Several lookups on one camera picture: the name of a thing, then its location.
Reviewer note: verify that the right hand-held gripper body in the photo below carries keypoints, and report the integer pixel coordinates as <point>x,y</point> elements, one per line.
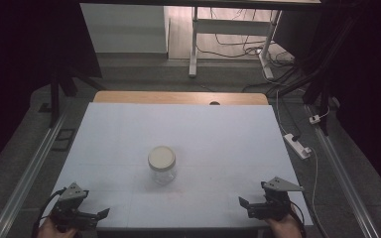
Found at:
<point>274,201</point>

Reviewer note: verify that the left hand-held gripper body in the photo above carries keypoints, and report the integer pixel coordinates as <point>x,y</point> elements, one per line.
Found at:
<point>68,206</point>

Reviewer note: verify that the clear glass jar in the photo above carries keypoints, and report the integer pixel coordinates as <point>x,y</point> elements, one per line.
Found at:
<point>162,172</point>

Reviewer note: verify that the cream round jar lid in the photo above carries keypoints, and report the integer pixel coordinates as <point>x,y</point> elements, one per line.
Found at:
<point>161,157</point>

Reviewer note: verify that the person's right hand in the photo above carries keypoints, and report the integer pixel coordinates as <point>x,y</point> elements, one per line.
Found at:
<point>284,228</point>

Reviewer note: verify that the person's left hand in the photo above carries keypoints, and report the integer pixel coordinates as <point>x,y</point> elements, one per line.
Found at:
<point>51,231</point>

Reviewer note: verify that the white power strip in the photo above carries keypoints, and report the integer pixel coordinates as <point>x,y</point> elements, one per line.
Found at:
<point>297,146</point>

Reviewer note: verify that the small white adapter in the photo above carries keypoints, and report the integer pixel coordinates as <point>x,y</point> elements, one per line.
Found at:
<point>315,119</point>

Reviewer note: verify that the white board table cover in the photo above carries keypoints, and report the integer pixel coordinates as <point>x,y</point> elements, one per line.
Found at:
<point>178,132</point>

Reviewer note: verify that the wooden table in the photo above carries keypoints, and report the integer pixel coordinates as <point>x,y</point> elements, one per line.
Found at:
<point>165,97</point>

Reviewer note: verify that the dark curtain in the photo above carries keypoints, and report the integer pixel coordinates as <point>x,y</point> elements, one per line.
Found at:
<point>370,82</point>
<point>20,66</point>

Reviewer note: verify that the aluminium floor rail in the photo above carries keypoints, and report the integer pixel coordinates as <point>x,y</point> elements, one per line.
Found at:
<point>340,172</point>
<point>26,178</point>

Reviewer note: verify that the black rectangular floor frame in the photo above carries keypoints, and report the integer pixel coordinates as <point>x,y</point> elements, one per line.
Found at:
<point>64,139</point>

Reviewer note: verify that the white desk frame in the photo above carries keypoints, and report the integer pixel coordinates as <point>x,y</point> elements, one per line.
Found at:
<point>231,27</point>

